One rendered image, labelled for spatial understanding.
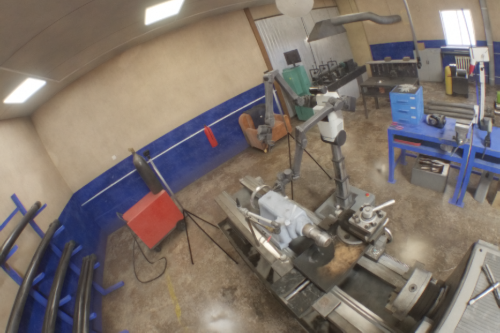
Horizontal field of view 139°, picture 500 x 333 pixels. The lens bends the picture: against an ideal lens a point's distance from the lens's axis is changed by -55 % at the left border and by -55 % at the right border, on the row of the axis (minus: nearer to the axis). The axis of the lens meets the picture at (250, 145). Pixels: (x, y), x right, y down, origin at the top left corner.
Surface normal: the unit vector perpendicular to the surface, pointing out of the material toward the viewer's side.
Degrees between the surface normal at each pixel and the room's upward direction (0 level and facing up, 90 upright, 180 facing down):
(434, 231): 0
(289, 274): 0
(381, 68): 90
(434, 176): 90
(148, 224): 90
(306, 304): 0
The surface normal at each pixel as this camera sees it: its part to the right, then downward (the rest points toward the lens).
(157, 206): 0.73, 0.00
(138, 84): 0.48, 0.18
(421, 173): -0.77, 0.51
